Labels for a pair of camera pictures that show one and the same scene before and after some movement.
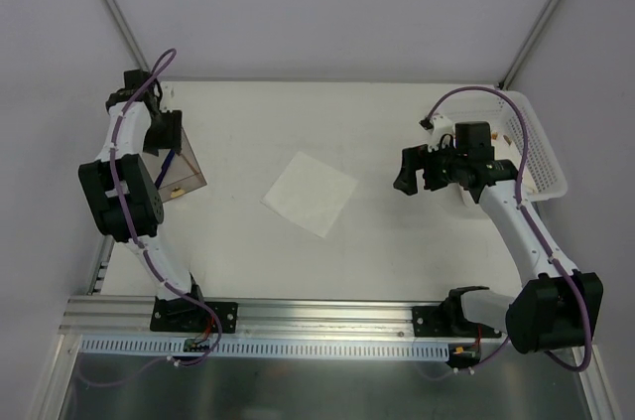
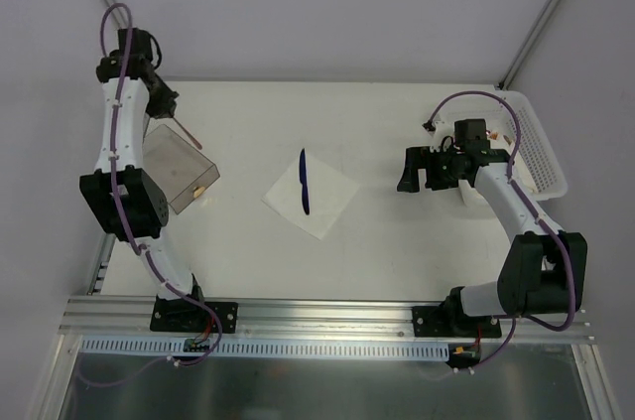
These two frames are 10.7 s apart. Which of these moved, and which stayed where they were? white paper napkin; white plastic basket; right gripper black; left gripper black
Moved: left gripper black
Stayed: white plastic basket; white paper napkin; right gripper black
